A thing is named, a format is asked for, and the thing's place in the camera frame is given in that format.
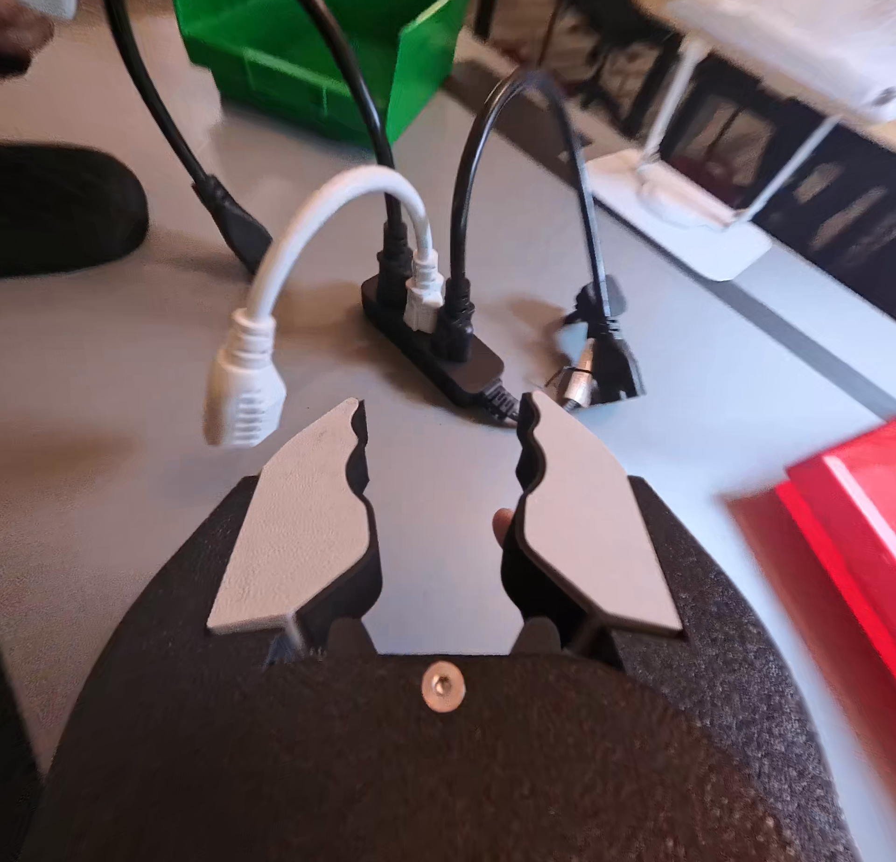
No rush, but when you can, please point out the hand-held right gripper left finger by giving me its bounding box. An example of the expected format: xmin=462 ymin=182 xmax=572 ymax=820
xmin=206 ymin=397 xmax=385 ymax=656

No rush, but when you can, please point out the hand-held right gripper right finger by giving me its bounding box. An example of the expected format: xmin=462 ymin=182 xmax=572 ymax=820
xmin=498 ymin=389 xmax=684 ymax=654

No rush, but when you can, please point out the green plastic bin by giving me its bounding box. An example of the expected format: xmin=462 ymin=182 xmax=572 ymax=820
xmin=168 ymin=0 xmax=478 ymax=151

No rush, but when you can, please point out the person's left hand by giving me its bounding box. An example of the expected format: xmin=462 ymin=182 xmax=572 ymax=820
xmin=0 ymin=0 xmax=57 ymax=77

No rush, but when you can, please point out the person's left forearm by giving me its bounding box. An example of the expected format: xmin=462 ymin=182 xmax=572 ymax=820
xmin=0 ymin=141 xmax=150 ymax=280

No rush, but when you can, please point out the white extension cord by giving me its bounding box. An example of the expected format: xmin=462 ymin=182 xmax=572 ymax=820
xmin=203 ymin=166 xmax=447 ymax=450

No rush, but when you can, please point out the red plastic bin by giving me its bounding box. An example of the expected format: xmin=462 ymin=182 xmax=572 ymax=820
xmin=728 ymin=421 xmax=896 ymax=661

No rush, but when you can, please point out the black power strip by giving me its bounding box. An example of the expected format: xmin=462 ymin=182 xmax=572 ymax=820
xmin=360 ymin=274 xmax=629 ymax=425

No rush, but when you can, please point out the thick black extension cord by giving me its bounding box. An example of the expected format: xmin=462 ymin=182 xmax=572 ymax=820
xmin=101 ymin=0 xmax=414 ymax=310

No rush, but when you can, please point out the thin black extension cord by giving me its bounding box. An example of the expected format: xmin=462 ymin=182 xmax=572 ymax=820
xmin=428 ymin=70 xmax=646 ymax=408

